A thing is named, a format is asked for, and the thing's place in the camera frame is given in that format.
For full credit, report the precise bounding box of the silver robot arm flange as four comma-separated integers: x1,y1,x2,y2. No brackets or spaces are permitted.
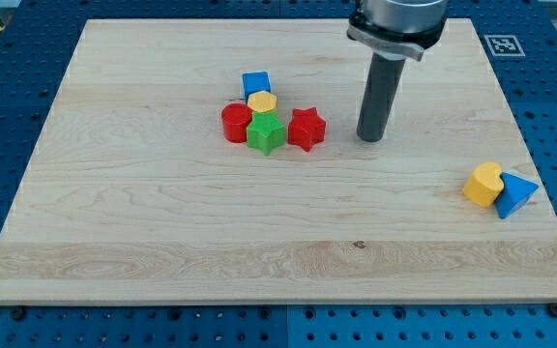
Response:
347,0,449,61

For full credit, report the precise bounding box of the green star block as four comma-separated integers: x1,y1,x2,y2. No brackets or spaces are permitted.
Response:
246,110,286,156

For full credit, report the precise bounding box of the red star block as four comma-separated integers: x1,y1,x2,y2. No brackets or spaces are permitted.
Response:
287,107,327,152

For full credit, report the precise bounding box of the red cylinder block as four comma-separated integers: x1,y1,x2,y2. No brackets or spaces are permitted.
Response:
221,103,252,143

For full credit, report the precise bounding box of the yellow hexagon block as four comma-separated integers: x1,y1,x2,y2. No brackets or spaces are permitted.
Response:
247,91,278,113

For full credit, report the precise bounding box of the light wooden board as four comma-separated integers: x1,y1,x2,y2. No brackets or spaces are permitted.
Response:
0,18,557,305

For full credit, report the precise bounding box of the blue cube block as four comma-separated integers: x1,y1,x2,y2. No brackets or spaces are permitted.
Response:
242,72,271,101

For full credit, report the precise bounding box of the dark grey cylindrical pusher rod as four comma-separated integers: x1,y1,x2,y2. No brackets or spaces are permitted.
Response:
357,53,405,142

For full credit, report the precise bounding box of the yellow heart block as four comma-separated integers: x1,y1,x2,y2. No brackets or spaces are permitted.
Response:
462,161,505,208

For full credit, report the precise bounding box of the blue triangle block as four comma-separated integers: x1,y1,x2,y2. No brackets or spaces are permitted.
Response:
494,172,539,219

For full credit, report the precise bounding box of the black white fiducial marker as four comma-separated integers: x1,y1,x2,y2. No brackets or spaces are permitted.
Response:
484,34,525,57

